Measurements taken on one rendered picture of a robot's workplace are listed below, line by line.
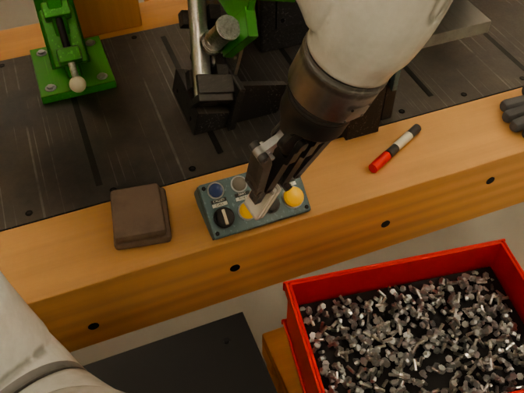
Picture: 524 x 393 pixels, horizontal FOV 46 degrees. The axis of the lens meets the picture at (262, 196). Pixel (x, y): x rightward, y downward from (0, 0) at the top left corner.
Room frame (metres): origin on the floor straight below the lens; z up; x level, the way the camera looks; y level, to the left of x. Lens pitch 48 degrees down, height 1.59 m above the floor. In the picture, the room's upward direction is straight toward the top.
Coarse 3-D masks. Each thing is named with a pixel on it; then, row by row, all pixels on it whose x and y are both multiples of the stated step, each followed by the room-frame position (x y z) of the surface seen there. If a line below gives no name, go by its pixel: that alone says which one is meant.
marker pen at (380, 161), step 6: (414, 126) 0.76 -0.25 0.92; (408, 132) 0.74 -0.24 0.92; (414, 132) 0.74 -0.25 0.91; (402, 138) 0.73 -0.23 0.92; (408, 138) 0.73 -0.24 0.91; (396, 144) 0.71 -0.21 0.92; (402, 144) 0.72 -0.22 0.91; (390, 150) 0.70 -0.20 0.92; (396, 150) 0.70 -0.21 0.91; (384, 156) 0.69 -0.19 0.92; (390, 156) 0.69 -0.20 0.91; (372, 162) 0.67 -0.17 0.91; (378, 162) 0.67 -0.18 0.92; (384, 162) 0.68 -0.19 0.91; (372, 168) 0.66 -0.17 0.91; (378, 168) 0.66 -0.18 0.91
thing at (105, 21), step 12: (84, 0) 1.06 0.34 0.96; (96, 0) 1.07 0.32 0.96; (108, 0) 1.08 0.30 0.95; (120, 0) 1.09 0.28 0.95; (132, 0) 1.10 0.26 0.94; (84, 12) 1.06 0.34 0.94; (96, 12) 1.07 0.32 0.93; (108, 12) 1.08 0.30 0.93; (120, 12) 1.09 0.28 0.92; (132, 12) 1.10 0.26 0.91; (84, 24) 1.06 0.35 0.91; (96, 24) 1.07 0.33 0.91; (108, 24) 1.08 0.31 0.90; (120, 24) 1.09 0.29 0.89; (132, 24) 1.09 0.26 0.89; (84, 36) 1.06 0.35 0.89
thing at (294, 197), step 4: (292, 188) 0.59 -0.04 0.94; (296, 188) 0.60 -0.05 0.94; (288, 192) 0.59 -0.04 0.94; (292, 192) 0.59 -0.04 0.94; (296, 192) 0.59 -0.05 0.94; (300, 192) 0.59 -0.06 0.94; (284, 196) 0.58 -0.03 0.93; (288, 196) 0.58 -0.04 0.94; (292, 196) 0.58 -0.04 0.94; (296, 196) 0.58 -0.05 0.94; (300, 196) 0.58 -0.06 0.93; (288, 200) 0.58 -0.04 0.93; (292, 200) 0.58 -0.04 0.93; (296, 200) 0.58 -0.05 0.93; (300, 200) 0.58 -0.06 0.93; (288, 204) 0.58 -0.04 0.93; (292, 204) 0.57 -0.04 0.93; (296, 204) 0.58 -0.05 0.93
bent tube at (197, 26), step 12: (192, 0) 0.89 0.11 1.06; (204, 0) 0.90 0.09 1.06; (192, 12) 0.88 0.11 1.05; (204, 12) 0.88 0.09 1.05; (192, 24) 0.86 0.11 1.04; (204, 24) 0.87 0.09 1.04; (192, 36) 0.85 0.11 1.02; (192, 48) 0.83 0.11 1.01; (192, 60) 0.82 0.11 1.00; (204, 60) 0.82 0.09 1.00; (204, 72) 0.80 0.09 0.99
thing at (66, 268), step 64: (384, 128) 0.77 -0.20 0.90; (448, 128) 0.77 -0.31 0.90; (192, 192) 0.62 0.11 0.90; (320, 192) 0.62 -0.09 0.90; (384, 192) 0.63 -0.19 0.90; (448, 192) 0.67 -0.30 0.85; (512, 192) 0.72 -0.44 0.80; (0, 256) 0.51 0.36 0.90; (64, 256) 0.51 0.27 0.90; (128, 256) 0.51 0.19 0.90; (192, 256) 0.51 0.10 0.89; (256, 256) 0.54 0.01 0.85; (320, 256) 0.58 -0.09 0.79; (64, 320) 0.44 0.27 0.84; (128, 320) 0.47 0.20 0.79
